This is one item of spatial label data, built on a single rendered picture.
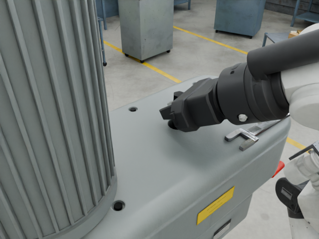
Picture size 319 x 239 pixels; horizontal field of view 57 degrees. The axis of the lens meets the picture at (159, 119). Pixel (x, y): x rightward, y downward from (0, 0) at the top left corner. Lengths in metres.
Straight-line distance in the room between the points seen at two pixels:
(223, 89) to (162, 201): 0.17
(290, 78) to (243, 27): 6.36
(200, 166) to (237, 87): 0.13
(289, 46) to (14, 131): 0.29
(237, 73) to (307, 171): 0.54
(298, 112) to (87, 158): 0.24
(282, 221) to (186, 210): 2.49
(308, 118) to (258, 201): 2.62
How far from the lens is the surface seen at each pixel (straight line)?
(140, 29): 5.07
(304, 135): 3.96
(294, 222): 1.15
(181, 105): 0.44
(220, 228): 0.63
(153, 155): 0.47
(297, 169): 0.91
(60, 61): 0.25
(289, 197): 1.11
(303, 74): 0.38
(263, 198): 3.03
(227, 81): 0.41
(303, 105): 0.36
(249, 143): 0.50
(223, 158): 0.48
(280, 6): 9.03
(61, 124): 0.27
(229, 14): 6.75
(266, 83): 0.39
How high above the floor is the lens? 2.20
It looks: 35 degrees down
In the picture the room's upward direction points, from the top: straight up
